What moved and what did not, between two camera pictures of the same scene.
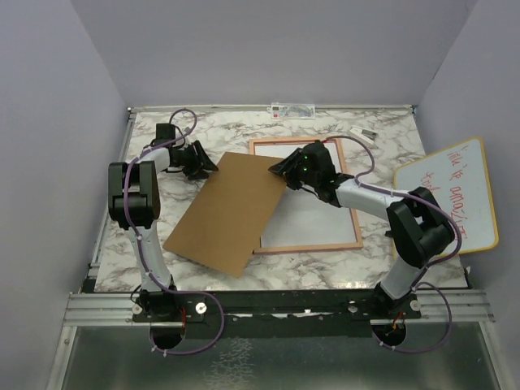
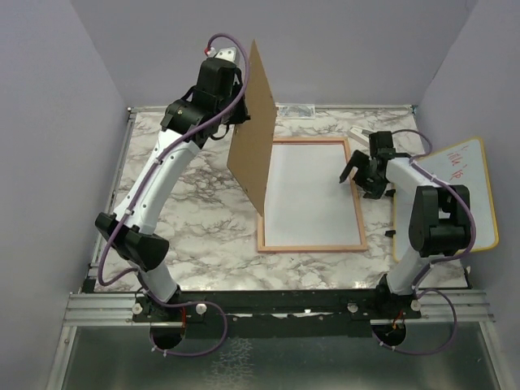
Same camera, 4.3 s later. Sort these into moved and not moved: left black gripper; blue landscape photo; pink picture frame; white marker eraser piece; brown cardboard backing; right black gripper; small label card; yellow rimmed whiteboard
Moved: pink picture frame; brown cardboard backing; left black gripper; right black gripper
Not moved: blue landscape photo; white marker eraser piece; yellow rimmed whiteboard; small label card
